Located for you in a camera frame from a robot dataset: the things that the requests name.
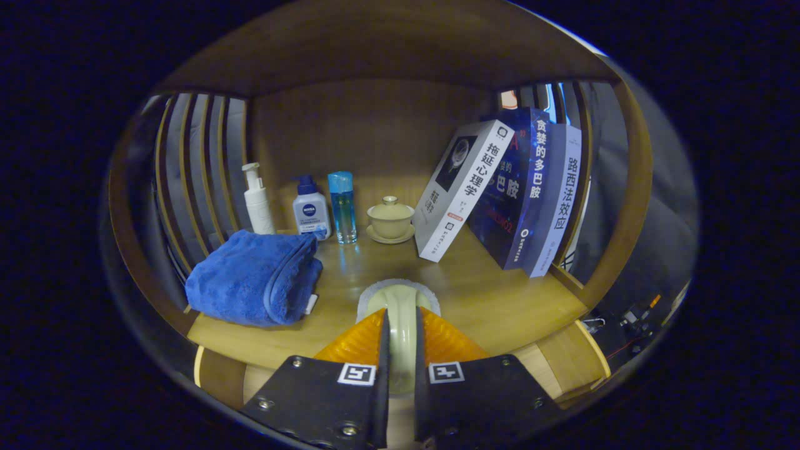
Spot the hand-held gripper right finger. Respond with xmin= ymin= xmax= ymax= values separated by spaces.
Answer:
xmin=414 ymin=306 xmax=566 ymax=448

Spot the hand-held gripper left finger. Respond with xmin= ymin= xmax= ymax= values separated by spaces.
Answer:
xmin=239 ymin=307 xmax=391 ymax=450

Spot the cream scrub brush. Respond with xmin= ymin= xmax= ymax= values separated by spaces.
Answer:
xmin=356 ymin=278 xmax=441 ymax=398

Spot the wooden countertop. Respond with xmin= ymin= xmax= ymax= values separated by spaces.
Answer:
xmin=187 ymin=225 xmax=588 ymax=369

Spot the wooden cabinet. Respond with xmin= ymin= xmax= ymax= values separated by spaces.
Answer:
xmin=107 ymin=0 xmax=654 ymax=341

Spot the folded blue towel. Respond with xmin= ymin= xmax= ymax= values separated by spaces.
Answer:
xmin=185 ymin=229 xmax=324 ymax=328

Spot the dark equipment pile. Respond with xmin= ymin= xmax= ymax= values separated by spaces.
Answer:
xmin=581 ymin=294 xmax=663 ymax=369

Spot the white bottle with blue cap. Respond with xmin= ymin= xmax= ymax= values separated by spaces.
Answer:
xmin=292 ymin=175 xmax=332 ymax=241

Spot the clear blue bottle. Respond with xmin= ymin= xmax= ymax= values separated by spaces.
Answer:
xmin=327 ymin=171 xmax=358 ymax=244

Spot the beige lidded teacup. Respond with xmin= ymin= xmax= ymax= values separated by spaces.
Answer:
xmin=366 ymin=196 xmax=416 ymax=244

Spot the dark blue book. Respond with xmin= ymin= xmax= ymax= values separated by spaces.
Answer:
xmin=467 ymin=107 xmax=552 ymax=271

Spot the white book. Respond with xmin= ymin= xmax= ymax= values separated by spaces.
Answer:
xmin=412 ymin=119 xmax=516 ymax=263

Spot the white pump bottle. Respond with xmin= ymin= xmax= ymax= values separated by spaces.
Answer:
xmin=242 ymin=162 xmax=276 ymax=236

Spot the pale blue book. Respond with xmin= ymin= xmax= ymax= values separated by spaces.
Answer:
xmin=524 ymin=123 xmax=583 ymax=278

